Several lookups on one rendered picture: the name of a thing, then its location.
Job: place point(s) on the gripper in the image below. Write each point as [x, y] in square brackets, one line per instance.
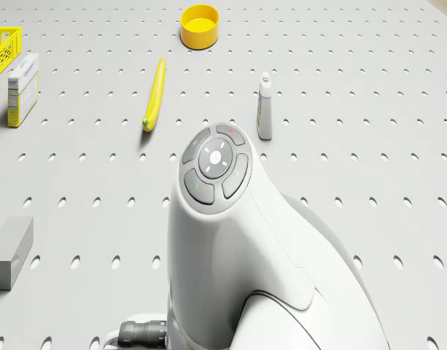
[143, 333]

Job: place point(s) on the grey cube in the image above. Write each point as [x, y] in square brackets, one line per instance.
[9, 251]

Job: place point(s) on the banana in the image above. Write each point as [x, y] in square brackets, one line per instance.
[155, 96]

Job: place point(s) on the small white bottle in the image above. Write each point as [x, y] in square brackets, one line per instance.
[265, 109]

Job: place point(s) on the white yellow box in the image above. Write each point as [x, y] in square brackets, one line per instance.
[22, 91]

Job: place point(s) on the yellow bowl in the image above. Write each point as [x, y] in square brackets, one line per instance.
[199, 31]

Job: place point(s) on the yellow basket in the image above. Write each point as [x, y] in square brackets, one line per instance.
[4, 51]

